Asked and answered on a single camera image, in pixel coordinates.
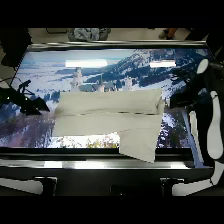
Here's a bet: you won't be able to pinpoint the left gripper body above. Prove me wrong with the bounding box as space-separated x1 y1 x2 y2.
19 95 51 117

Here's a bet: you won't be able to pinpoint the person's legs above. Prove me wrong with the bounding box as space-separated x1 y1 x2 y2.
157 27 180 41

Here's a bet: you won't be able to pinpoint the silver frame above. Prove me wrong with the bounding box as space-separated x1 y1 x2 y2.
0 154 215 197

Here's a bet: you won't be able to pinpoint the heap of clothes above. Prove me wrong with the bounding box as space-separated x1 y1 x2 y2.
67 27 112 43

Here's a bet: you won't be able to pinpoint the beige garment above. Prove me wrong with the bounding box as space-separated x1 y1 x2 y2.
51 87 166 164

